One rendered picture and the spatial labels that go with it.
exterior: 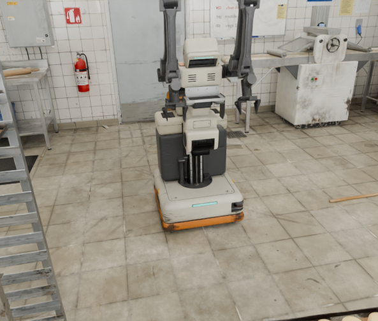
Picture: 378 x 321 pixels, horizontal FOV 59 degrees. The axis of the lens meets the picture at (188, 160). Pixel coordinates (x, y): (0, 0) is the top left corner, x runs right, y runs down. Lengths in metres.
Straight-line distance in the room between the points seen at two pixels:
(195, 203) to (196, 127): 0.57
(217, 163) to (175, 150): 0.37
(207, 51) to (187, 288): 1.44
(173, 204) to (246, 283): 0.73
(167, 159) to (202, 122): 0.50
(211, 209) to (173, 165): 0.46
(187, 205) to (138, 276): 0.59
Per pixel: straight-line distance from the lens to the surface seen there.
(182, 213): 2.46
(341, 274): 2.44
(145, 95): 4.98
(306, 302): 2.21
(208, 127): 2.29
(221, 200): 2.50
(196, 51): 2.10
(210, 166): 2.70
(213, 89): 2.20
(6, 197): 1.38
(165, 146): 2.55
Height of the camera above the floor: 1.58
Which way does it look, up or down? 25 degrees down
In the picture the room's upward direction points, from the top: 2 degrees counter-clockwise
